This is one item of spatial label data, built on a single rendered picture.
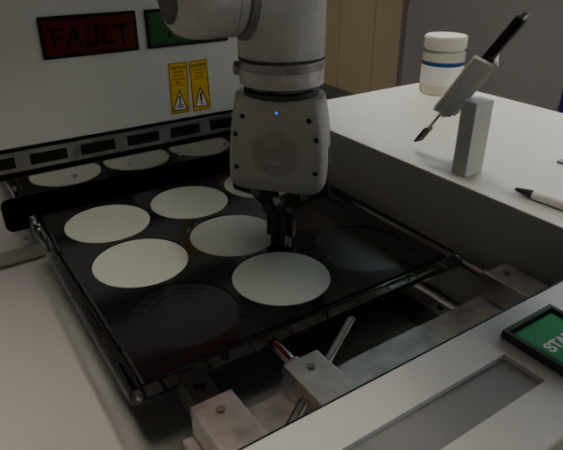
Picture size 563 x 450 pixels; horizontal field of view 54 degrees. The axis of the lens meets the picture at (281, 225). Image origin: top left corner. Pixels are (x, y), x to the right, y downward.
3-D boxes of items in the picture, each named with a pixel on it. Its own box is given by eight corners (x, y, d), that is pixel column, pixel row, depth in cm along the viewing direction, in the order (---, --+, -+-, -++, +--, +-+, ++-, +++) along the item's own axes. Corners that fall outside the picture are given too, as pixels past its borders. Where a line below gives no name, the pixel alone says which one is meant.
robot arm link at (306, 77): (221, 62, 51) (222, 94, 53) (315, 67, 49) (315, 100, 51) (248, 45, 58) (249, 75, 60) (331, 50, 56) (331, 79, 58)
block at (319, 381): (281, 391, 45) (281, 362, 44) (315, 374, 47) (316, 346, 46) (345, 459, 39) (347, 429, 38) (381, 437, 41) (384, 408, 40)
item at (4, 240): (-12, 251, 72) (-31, 183, 67) (274, 177, 93) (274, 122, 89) (-10, 256, 70) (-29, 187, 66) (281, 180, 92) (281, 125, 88)
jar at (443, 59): (409, 90, 98) (415, 33, 93) (437, 85, 101) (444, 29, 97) (441, 99, 93) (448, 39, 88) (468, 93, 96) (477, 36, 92)
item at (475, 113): (424, 162, 67) (439, 48, 61) (446, 156, 69) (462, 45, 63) (465, 179, 62) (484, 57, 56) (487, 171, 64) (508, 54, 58)
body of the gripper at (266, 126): (219, 83, 53) (224, 191, 58) (325, 90, 50) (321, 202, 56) (243, 67, 59) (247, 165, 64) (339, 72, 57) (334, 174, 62)
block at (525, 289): (479, 295, 57) (483, 270, 56) (499, 285, 59) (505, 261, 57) (550, 337, 51) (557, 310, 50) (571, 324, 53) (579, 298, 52)
